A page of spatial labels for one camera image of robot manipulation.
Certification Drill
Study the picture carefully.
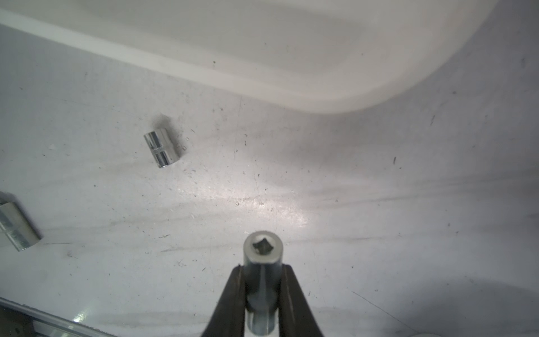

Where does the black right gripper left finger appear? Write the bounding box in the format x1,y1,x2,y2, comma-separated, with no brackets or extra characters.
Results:
202,265,246,337

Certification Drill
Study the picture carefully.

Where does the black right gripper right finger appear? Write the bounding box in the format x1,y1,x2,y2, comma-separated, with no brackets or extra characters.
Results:
279,264,324,337

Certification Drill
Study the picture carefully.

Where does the long chrome socket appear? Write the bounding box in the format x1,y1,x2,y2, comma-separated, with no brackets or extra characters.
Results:
243,231,284,336

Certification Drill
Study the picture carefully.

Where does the chrome socket pair right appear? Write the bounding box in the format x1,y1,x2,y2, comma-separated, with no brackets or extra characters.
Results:
1,202,42,251

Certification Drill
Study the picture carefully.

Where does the white plastic storage box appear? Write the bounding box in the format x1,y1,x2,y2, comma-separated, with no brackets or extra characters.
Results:
1,1,495,114

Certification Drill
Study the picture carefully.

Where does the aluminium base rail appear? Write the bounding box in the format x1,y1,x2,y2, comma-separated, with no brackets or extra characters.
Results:
1,298,113,337

